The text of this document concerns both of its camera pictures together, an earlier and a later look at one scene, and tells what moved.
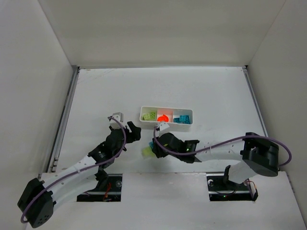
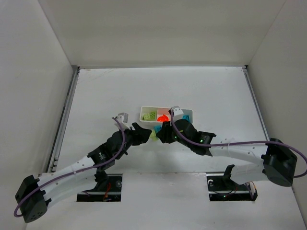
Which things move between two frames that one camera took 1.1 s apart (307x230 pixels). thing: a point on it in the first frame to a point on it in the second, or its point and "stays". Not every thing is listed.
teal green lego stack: (147, 152) to (153, 136)
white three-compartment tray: (172, 116) stays
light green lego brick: (146, 116) stays
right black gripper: (157, 148) to (166, 133)
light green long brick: (152, 115) stays
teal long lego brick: (184, 119) stays
